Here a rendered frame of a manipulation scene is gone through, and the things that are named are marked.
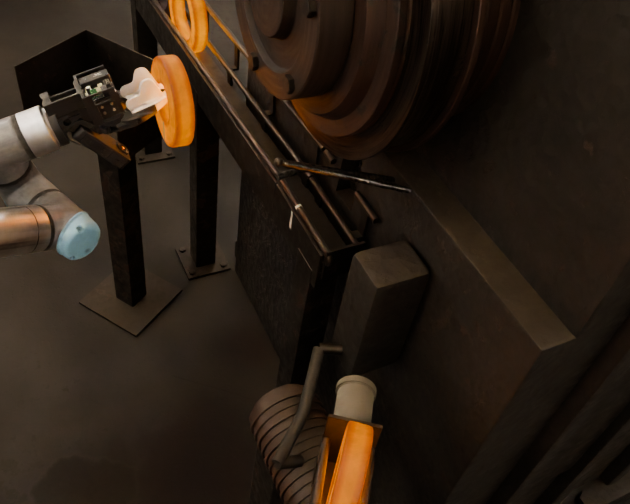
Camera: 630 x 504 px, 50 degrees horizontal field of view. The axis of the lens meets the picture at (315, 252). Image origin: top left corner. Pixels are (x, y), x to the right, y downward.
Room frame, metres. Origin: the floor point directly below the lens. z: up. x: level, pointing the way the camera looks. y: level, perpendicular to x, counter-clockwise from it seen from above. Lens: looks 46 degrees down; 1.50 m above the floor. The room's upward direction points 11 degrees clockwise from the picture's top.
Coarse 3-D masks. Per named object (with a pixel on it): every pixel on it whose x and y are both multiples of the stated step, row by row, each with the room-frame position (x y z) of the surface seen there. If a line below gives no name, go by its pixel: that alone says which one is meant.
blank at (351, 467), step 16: (352, 432) 0.42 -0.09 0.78; (368, 432) 0.43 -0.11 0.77; (352, 448) 0.39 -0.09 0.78; (368, 448) 0.40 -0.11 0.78; (336, 464) 0.42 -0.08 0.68; (352, 464) 0.37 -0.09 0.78; (336, 480) 0.36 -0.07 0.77; (352, 480) 0.36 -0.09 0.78; (336, 496) 0.34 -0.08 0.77; (352, 496) 0.34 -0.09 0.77
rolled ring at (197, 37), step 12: (180, 0) 1.54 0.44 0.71; (192, 0) 1.43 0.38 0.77; (180, 12) 1.54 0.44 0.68; (192, 12) 1.42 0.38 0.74; (204, 12) 1.43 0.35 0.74; (180, 24) 1.52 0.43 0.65; (192, 24) 1.42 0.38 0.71; (204, 24) 1.42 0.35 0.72; (192, 36) 1.42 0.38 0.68; (204, 36) 1.42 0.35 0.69; (192, 48) 1.42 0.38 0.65; (204, 48) 1.44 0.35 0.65
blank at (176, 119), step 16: (160, 64) 0.96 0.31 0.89; (176, 64) 0.95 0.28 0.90; (160, 80) 0.96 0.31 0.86; (176, 80) 0.92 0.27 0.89; (176, 96) 0.90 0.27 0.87; (192, 96) 0.91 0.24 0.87; (160, 112) 0.96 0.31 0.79; (176, 112) 0.89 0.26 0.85; (192, 112) 0.90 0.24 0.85; (160, 128) 0.96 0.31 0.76; (176, 128) 0.88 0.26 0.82; (192, 128) 0.90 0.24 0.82; (176, 144) 0.89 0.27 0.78
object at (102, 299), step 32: (32, 64) 1.16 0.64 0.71; (64, 64) 1.23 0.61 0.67; (96, 64) 1.30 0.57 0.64; (128, 64) 1.26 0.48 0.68; (32, 96) 1.14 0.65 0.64; (128, 192) 1.14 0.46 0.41; (128, 224) 1.13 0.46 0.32; (128, 256) 1.12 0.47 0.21; (96, 288) 1.16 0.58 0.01; (128, 288) 1.12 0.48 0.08; (160, 288) 1.20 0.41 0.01; (128, 320) 1.07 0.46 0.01
